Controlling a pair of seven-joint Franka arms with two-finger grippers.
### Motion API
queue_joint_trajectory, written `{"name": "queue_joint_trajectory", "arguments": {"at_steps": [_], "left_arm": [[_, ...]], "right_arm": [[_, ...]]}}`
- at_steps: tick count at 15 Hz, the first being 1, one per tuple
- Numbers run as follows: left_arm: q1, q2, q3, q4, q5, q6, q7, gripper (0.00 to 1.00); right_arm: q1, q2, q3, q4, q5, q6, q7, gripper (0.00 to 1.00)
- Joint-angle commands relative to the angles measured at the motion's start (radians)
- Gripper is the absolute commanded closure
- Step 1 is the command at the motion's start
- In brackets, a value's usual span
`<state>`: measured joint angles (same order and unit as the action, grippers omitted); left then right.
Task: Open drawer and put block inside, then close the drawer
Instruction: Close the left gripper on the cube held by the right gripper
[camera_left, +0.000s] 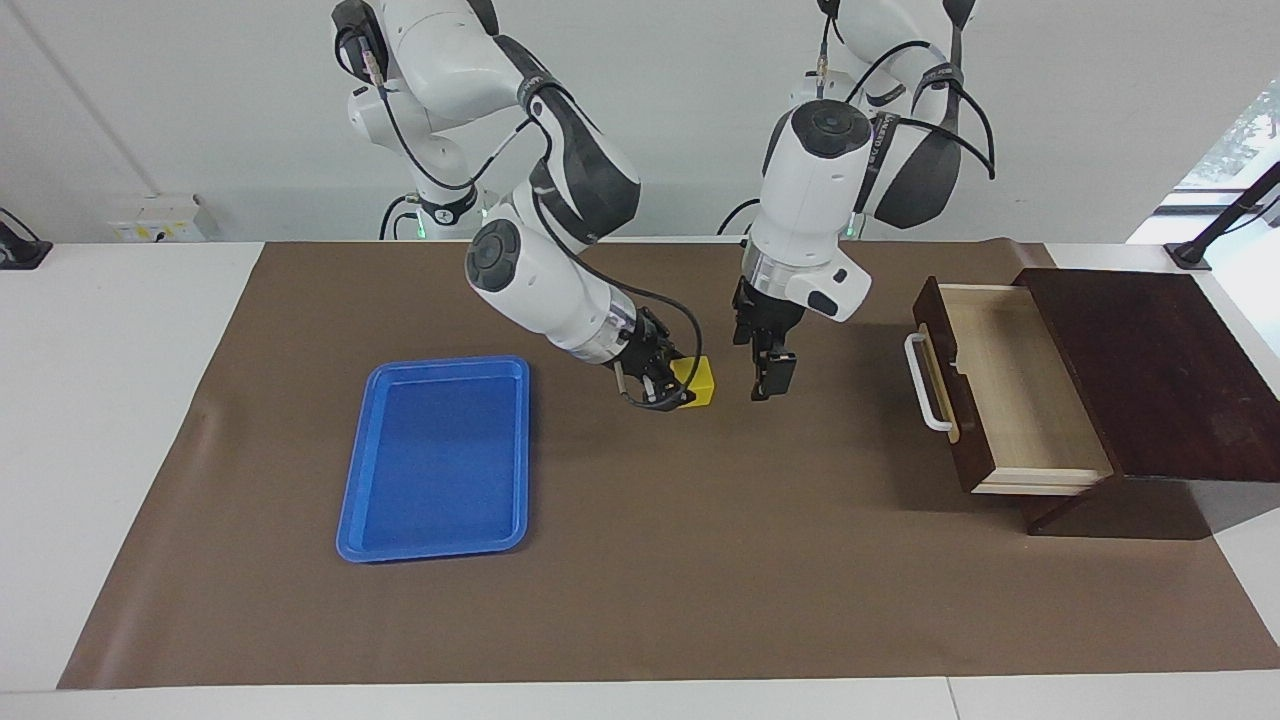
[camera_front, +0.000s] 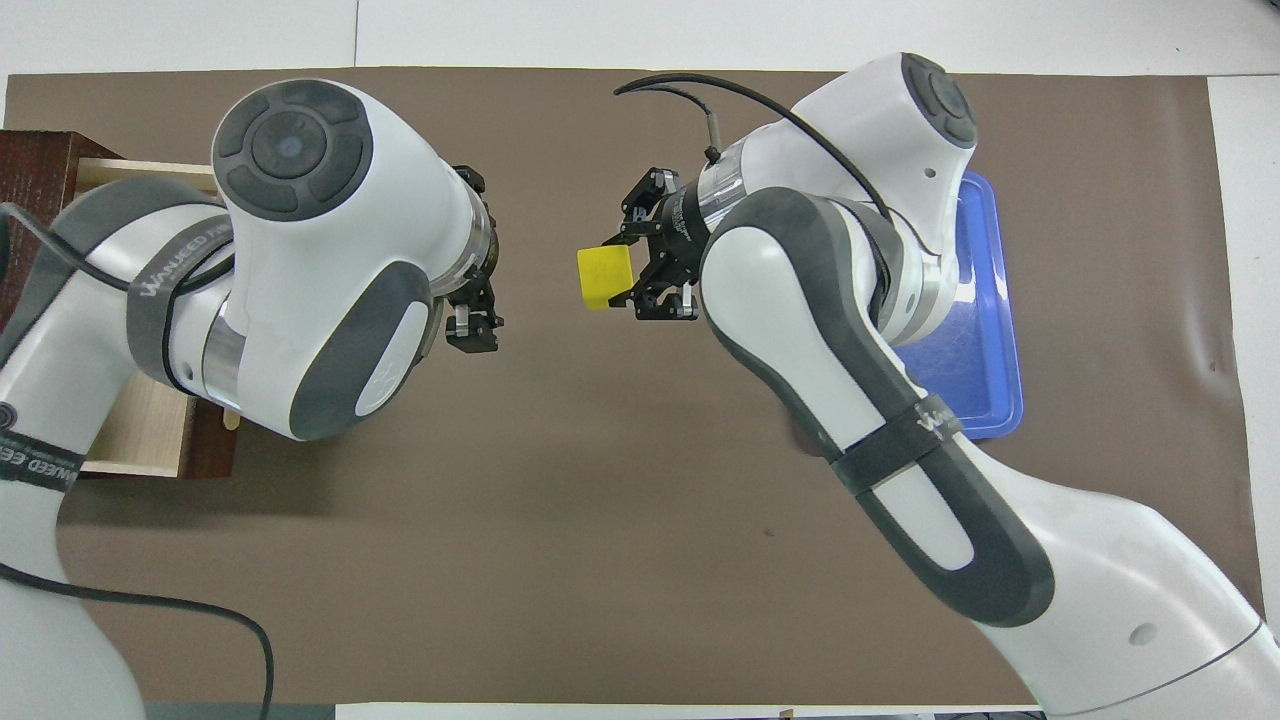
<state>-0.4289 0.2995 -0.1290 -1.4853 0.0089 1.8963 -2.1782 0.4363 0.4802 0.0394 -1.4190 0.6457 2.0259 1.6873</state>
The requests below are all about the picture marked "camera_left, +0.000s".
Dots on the wooden drawer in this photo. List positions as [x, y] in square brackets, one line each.
[1010, 380]

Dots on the blue plastic tray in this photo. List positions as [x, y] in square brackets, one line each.
[440, 460]

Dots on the black angled clamp stand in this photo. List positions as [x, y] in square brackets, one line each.
[1225, 215]

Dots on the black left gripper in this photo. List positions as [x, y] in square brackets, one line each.
[765, 315]

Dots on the black table clamp mount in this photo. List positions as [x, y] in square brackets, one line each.
[20, 250]

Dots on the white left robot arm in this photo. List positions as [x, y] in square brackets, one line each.
[810, 200]

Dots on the dark wooden cabinet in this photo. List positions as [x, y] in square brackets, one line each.
[1150, 380]

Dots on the white wall socket box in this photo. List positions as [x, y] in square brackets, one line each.
[160, 220]

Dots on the yellow block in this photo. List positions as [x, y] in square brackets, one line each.
[703, 378]

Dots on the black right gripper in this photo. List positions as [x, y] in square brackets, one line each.
[648, 350]

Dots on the brown table mat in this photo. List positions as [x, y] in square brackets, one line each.
[700, 560]

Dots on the window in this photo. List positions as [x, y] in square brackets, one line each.
[1240, 140]

